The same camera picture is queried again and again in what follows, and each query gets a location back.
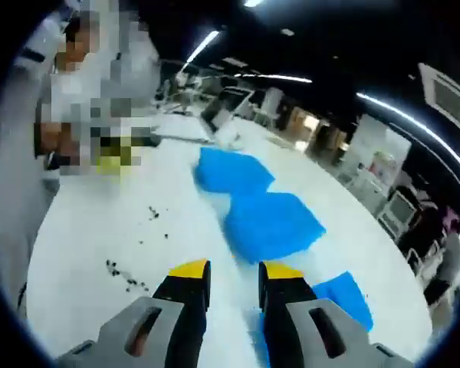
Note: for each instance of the round ceiling fixture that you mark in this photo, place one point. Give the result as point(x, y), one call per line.
point(287, 32)

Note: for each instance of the small black resistors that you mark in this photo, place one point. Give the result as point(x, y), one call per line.
point(113, 268)

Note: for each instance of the silver laptop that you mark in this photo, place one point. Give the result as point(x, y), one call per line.
point(226, 107)

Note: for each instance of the white chest device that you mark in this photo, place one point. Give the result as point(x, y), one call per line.
point(34, 42)

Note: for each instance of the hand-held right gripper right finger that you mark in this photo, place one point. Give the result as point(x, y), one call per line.
point(291, 306)

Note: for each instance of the short ceiling light strip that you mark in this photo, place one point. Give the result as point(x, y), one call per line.
point(203, 46)
point(276, 77)

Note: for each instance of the person's light grey shirt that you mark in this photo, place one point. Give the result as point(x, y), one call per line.
point(7, 214)

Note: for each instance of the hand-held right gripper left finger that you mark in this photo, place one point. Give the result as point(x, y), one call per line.
point(176, 306)

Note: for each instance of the white ceiling air conditioner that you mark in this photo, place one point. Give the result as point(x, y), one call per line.
point(450, 96)

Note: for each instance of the curved ceiling light strip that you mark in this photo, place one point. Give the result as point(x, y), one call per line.
point(406, 115)

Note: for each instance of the white display partition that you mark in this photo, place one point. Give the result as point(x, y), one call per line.
point(383, 142)

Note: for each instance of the long ceiling light strip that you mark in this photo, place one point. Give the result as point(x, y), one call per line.
point(253, 2)

